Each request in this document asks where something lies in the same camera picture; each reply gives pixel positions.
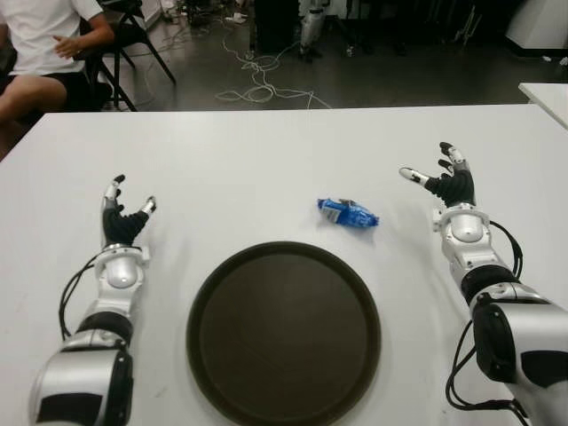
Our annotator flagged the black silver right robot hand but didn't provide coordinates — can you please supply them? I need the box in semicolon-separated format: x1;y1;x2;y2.
398;141;477;209

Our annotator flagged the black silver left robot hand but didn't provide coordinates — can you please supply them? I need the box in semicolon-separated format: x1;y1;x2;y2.
100;174;158;249

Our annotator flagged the blue Oreo cookie packet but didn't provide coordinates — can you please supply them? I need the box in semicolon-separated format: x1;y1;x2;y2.
316;197;382;230

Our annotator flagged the white side table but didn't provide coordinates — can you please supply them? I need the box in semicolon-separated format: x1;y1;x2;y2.
517;82;568;132

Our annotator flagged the white machine base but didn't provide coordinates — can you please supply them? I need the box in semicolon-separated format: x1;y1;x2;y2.
505;0;568;50

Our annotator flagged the black folding chair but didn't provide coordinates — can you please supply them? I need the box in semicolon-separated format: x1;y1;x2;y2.
77;0;178;112

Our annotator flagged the round dark brown tray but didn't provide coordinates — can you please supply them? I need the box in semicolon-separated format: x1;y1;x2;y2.
185;241;383;426

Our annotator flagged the seated person in white shirt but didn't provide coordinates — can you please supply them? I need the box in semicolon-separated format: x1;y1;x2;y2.
0;0;117;123

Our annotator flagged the silver humanoid robot leg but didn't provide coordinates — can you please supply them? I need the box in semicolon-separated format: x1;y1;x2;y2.
297;0;327;61

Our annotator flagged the black cabinet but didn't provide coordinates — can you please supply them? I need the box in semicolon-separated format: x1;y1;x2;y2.
252;0;303;54

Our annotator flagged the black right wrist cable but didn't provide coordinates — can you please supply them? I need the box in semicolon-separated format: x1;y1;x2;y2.
486;220;525;281

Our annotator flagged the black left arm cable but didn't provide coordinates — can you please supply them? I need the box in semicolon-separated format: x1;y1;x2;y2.
59;256;98;339

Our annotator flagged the black right elbow cable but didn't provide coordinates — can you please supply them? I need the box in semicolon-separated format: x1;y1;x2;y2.
445;319;529;412

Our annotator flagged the white cable on floor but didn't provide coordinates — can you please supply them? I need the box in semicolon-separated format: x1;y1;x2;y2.
215;12;334;110

